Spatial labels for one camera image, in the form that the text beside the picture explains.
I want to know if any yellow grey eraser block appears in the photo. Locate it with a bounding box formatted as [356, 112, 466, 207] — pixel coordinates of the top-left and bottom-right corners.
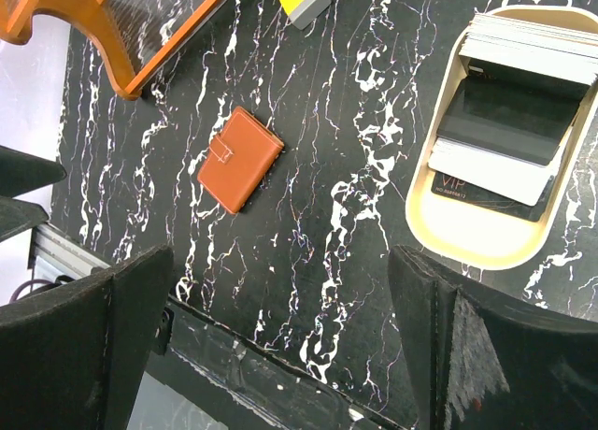
[279, 0, 331, 30]

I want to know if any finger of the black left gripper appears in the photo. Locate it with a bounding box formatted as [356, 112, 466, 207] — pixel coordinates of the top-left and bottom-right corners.
[0, 197, 49, 241]
[0, 146, 66, 197]

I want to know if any aluminium frame rail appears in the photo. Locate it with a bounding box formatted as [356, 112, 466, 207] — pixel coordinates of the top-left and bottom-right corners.
[28, 223, 110, 280]

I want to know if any orange wooden shelf rack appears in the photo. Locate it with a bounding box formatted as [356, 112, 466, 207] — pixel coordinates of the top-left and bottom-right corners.
[1, 0, 226, 100]

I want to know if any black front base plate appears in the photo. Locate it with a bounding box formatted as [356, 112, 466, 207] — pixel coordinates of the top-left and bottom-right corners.
[128, 301, 396, 429]

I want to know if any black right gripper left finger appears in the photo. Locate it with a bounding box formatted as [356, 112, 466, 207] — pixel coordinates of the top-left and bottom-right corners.
[1, 246, 174, 429]

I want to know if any cream oval card tray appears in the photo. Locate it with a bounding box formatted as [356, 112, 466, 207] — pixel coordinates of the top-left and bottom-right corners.
[406, 34, 597, 270]

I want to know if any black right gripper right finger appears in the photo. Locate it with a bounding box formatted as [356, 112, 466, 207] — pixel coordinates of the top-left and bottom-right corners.
[388, 246, 597, 429]

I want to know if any brown leather card holder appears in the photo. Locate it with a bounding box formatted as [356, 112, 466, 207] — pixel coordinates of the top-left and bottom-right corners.
[197, 107, 284, 214]

